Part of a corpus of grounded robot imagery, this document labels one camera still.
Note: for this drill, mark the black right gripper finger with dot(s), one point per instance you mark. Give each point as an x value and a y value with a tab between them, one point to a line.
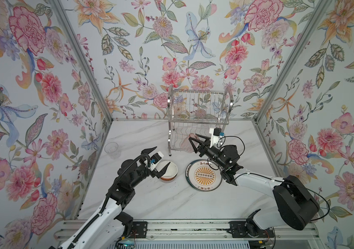
196	144
203	139

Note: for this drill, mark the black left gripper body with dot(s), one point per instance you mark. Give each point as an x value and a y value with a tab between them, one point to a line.
144	173

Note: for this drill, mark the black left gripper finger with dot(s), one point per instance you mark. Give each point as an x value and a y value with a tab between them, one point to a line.
148	150
162	168

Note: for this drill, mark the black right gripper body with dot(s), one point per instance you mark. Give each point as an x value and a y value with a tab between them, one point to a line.
215	156

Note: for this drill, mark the orange bowl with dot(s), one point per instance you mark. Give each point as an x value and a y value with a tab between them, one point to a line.
172	170

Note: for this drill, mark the pink drinking glass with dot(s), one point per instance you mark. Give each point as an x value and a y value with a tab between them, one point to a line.
189	143

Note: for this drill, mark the orange patterned plate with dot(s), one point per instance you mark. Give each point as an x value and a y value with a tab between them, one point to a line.
204	175

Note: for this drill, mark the clear drinking glass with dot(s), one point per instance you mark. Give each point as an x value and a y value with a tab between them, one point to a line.
112	150

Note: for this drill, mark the pink floral patterned bowl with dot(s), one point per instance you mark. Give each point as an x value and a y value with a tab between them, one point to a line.
167	179

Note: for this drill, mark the dark rimmed white plate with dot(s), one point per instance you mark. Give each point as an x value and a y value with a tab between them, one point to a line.
187	175

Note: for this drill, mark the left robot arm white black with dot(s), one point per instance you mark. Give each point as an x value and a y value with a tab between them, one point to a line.
110	224

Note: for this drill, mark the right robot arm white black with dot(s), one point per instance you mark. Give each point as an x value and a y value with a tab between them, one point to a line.
294	204

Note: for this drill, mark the steel two-tier dish rack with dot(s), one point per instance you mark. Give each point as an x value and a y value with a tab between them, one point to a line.
192	113

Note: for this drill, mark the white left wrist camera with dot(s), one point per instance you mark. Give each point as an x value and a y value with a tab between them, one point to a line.
155	159

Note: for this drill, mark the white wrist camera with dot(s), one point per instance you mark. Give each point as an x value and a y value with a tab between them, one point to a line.
216	135
155	159

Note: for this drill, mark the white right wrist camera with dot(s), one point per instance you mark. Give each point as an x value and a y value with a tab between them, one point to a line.
216	135

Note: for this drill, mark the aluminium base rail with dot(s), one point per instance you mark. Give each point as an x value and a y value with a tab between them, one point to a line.
157	230

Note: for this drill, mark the aluminium left corner frame post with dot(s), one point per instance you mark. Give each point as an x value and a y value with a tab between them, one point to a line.
80	57

